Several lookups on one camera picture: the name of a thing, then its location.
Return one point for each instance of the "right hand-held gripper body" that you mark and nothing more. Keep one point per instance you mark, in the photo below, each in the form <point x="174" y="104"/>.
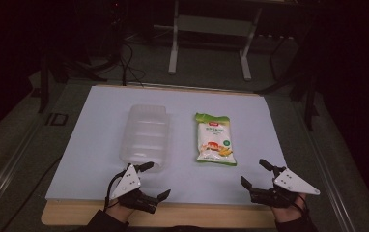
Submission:
<point x="290" y="183"/>

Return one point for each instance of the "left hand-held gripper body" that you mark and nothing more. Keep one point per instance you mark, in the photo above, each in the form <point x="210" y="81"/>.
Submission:
<point x="128" y="183"/>

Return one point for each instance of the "clear plastic container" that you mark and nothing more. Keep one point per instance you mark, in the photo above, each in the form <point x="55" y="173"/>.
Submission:
<point x="145" y="135"/>

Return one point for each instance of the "green and white snack packet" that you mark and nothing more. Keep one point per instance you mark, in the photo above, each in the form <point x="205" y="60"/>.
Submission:
<point x="214" y="138"/>

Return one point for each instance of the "person's left hand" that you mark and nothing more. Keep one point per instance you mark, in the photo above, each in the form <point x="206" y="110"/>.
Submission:
<point x="119" y="211"/>

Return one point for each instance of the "person's right hand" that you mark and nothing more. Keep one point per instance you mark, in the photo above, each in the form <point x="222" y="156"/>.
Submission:
<point x="290" y="213"/>

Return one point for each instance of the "wooden table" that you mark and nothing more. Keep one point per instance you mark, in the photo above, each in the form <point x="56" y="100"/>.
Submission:
<point x="205" y="216"/>

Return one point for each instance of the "white table mat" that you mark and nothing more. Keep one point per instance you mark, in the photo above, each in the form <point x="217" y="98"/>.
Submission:
<point x="102" y="145"/>

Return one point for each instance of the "black metal stand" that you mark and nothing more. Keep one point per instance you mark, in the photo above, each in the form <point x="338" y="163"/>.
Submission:
<point x="309" y="96"/>

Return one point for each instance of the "black square floor plate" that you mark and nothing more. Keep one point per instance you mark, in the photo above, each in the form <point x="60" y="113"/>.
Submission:
<point x="57" y="119"/>

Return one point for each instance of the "metal floor rail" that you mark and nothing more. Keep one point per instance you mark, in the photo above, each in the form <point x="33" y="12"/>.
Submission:
<point x="5" y="174"/>
<point x="324" y="174"/>

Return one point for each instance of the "white metal table frame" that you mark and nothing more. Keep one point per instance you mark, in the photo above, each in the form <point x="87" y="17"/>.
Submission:
<point x="211" y="25"/>

